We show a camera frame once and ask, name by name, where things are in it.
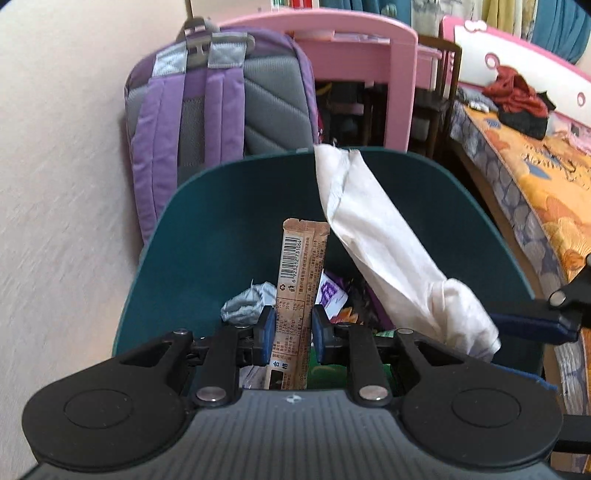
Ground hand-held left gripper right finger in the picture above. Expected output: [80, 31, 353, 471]
[311, 305, 467, 408]

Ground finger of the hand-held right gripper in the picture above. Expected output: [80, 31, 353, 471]
[485, 256, 591, 347]

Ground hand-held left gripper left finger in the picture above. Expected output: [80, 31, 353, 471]
[117, 305, 278, 408]

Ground silver wrapper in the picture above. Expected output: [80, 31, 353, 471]
[221, 281, 277, 326]

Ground purple black chips bag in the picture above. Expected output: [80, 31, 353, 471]
[332, 277, 393, 333]

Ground white and purple packet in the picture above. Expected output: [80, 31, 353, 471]
[318, 271, 348, 319]

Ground brown snack wrapper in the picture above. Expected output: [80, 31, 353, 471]
[269, 218, 329, 391]

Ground white paper bag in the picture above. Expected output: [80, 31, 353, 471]
[314, 143, 502, 363]

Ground dark teal trash bin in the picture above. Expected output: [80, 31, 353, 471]
[113, 147, 548, 398]

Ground pink cloth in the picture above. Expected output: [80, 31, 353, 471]
[549, 113, 591, 153]

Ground black clothes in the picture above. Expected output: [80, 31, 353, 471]
[498, 92, 557, 140]

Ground purple grey backpack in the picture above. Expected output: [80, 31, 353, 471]
[124, 17, 324, 245]

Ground red clothes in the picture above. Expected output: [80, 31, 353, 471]
[482, 65, 550, 118]

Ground pink desk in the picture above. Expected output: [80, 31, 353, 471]
[217, 8, 444, 153]

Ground dark wooden chair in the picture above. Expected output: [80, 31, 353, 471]
[409, 34, 463, 160]

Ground pink white bed headboard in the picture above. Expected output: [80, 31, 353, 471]
[438, 15, 591, 139]

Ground blue curtain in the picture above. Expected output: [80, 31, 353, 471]
[531, 0, 591, 65]
[318, 0, 416, 26]

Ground yellow curtain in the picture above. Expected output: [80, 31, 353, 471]
[482, 0, 522, 38]

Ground white floral curtain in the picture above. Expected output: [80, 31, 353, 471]
[411, 0, 485, 33]

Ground white bookshelf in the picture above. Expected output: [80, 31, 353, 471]
[185, 0, 324, 19]

